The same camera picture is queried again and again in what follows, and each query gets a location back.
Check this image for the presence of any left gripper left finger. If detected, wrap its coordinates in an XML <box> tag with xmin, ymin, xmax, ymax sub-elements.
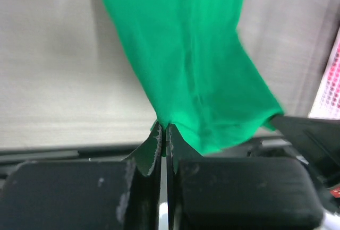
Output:
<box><xmin>1</xmin><ymin>124</ymin><xmax>162</xmax><ymax>229</ymax></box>

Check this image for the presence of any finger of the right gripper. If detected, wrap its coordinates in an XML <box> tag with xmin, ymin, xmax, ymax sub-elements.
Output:
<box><xmin>270</xmin><ymin>115</ymin><xmax>339</xmax><ymax>177</ymax></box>

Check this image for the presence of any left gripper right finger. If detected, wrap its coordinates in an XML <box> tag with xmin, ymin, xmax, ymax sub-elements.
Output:
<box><xmin>166</xmin><ymin>124</ymin><xmax>324</xmax><ymax>229</ymax></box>

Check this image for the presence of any green t-shirt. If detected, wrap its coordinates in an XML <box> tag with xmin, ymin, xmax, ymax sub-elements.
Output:
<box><xmin>103</xmin><ymin>0</ymin><xmax>283</xmax><ymax>154</ymax></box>

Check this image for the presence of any white plastic basket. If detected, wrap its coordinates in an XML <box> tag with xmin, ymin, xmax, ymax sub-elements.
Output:
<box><xmin>308</xmin><ymin>30</ymin><xmax>340</xmax><ymax>120</ymax></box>

